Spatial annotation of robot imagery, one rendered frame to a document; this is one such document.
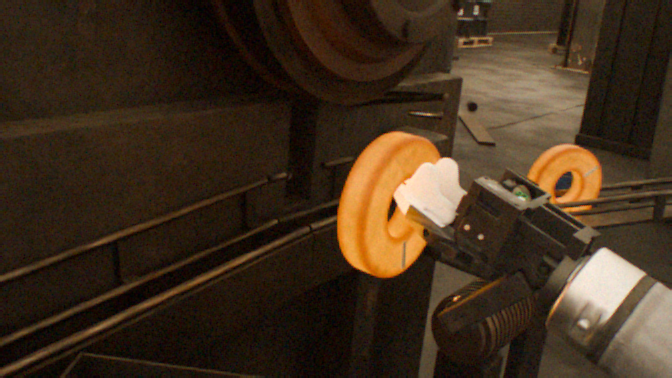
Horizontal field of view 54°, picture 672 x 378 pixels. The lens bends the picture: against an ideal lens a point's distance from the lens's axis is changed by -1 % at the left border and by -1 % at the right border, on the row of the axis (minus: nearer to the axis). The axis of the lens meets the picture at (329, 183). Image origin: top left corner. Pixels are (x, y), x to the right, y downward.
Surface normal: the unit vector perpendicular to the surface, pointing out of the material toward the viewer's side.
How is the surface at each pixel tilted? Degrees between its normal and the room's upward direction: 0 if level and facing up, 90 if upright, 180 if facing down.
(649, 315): 42
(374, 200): 89
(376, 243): 89
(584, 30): 90
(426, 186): 89
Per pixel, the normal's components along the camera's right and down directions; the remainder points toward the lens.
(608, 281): -0.16, -0.55
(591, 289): -0.36, -0.34
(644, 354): -0.58, 0.00
